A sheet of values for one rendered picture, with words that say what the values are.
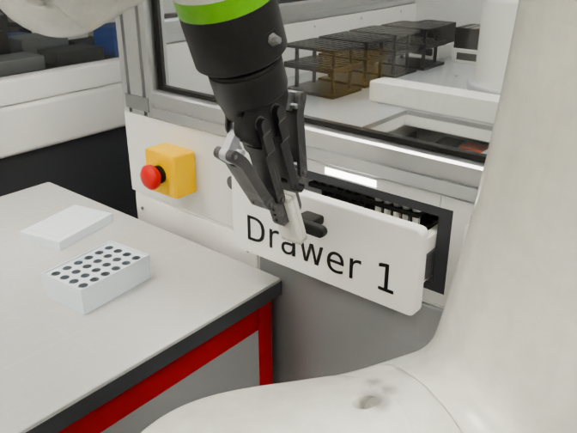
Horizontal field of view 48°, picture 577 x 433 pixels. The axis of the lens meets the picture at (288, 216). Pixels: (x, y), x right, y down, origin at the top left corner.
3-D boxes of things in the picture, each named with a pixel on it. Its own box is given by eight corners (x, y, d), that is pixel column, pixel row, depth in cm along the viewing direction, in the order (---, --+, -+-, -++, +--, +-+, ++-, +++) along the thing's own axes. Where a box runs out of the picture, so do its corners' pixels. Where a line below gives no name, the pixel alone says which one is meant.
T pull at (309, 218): (322, 240, 75) (322, 229, 75) (273, 222, 80) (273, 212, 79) (340, 229, 78) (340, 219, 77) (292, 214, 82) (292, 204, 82)
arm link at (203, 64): (236, 29, 53) (302, -17, 58) (146, 18, 60) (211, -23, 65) (255, 93, 57) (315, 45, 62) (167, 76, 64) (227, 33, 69)
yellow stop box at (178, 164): (173, 202, 101) (170, 158, 98) (144, 191, 105) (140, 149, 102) (197, 192, 105) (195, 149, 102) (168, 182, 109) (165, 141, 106)
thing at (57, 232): (60, 251, 103) (58, 241, 102) (21, 240, 107) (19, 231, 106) (113, 221, 113) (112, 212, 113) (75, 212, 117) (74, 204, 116)
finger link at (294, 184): (245, 105, 68) (254, 97, 68) (272, 186, 75) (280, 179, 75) (274, 111, 65) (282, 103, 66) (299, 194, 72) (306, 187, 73)
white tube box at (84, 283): (84, 315, 86) (80, 290, 84) (44, 296, 90) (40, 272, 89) (152, 277, 95) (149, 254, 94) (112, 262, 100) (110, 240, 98)
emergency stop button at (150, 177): (154, 193, 100) (152, 169, 98) (138, 187, 102) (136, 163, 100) (170, 188, 102) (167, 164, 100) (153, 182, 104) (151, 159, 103)
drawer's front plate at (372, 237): (413, 318, 75) (422, 232, 70) (233, 246, 92) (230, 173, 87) (421, 311, 76) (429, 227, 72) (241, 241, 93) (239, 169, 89)
